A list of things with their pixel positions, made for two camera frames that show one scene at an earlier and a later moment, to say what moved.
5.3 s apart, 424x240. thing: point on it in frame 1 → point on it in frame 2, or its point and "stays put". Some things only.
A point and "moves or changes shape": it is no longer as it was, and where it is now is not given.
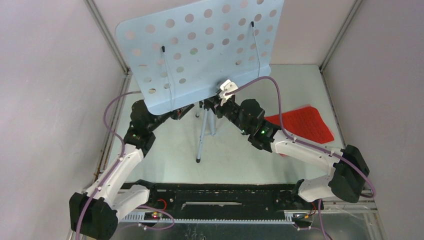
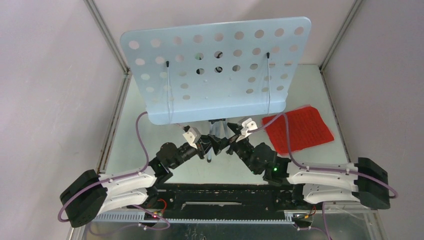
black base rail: [243, 202] stays put
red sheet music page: [306, 122] stays put
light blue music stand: [187, 55] moves or changes shape
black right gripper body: [229, 110] → [242, 148]
